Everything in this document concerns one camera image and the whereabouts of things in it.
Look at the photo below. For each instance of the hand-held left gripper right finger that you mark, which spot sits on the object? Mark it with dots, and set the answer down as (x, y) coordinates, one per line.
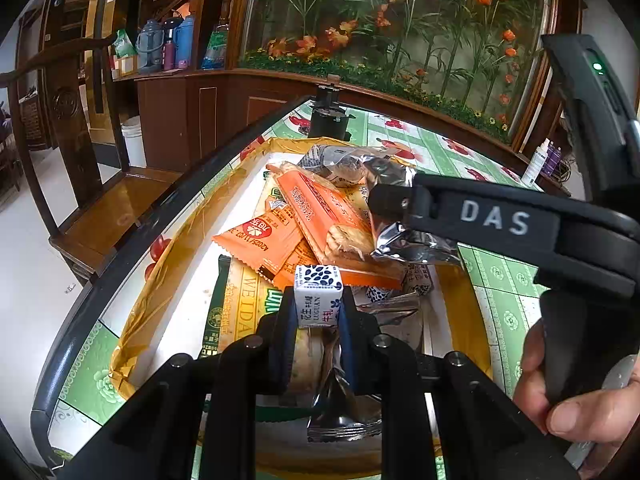
(347, 345)

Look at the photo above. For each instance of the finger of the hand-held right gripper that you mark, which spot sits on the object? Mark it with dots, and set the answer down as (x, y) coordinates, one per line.
(395, 200)

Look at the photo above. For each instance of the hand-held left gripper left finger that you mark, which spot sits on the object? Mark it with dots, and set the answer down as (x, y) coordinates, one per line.
(287, 340)

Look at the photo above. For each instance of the silver foil snack packet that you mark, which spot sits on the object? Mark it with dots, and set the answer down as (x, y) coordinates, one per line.
(340, 410)
(400, 245)

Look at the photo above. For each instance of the yellow cardboard box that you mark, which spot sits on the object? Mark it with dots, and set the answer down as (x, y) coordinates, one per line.
(165, 280)

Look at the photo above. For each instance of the person's right hand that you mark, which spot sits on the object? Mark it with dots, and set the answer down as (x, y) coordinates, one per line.
(565, 415)

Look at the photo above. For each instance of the green fruit print tablecloth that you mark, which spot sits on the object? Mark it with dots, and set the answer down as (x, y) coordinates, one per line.
(500, 280)

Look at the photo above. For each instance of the green yellow snack packet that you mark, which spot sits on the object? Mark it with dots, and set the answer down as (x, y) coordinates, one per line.
(240, 300)

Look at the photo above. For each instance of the white spray bottle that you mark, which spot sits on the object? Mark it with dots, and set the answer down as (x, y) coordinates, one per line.
(533, 165)

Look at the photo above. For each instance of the grey printed snack packet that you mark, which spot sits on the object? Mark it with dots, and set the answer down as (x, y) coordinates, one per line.
(340, 162)

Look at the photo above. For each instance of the long orange snack packet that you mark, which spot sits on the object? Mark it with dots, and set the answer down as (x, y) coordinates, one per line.
(320, 205)

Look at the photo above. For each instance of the orange flower print snack packet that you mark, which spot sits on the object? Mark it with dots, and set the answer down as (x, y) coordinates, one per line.
(260, 245)

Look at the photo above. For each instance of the black round device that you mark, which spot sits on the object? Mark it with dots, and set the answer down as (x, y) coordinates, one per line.
(327, 117)

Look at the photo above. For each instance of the flower decorated glass screen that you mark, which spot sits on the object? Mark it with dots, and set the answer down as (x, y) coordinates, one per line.
(400, 35)

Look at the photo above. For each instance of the wooden cabinet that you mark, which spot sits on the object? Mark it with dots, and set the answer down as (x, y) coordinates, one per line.
(215, 110)

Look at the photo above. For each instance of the blue green plastic bag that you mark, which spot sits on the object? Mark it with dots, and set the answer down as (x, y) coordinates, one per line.
(215, 46)

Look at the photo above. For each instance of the white plastic bucket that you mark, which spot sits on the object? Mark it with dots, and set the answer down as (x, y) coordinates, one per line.
(134, 142)

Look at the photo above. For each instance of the blue thermos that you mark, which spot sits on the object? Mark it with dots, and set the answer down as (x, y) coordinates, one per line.
(185, 42)

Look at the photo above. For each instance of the small purple black-lid bottle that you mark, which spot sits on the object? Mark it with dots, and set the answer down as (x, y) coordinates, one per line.
(169, 52)

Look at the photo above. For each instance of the grey blue thermos jug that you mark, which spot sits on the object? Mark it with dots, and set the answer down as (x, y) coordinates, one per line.
(149, 46)

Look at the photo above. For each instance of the wooden chair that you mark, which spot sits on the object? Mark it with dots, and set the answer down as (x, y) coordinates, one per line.
(75, 110)

